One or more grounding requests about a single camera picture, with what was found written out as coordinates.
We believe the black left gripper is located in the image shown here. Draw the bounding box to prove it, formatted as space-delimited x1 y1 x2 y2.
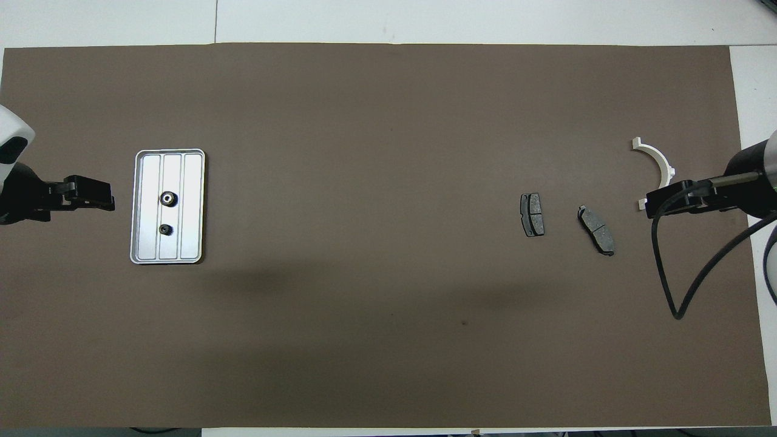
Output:
0 175 116 225

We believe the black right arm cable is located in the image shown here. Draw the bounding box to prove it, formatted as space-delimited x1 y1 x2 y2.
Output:
651 181 777 320

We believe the brown table mat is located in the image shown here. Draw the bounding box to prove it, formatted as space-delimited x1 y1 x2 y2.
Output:
0 42 773 429

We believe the rectangular grey brake pad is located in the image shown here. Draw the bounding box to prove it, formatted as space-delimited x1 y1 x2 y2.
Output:
520 193 545 237

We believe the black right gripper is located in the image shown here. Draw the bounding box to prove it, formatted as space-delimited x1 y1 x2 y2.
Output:
646 182 738 219

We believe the silver metal tray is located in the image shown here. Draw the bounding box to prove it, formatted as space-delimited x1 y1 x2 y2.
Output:
129 149 206 265

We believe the curved grey brake pad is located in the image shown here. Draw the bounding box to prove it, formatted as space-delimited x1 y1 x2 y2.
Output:
577 205 616 257

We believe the white half ring bracket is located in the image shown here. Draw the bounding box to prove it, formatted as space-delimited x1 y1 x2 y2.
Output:
632 137 676 211

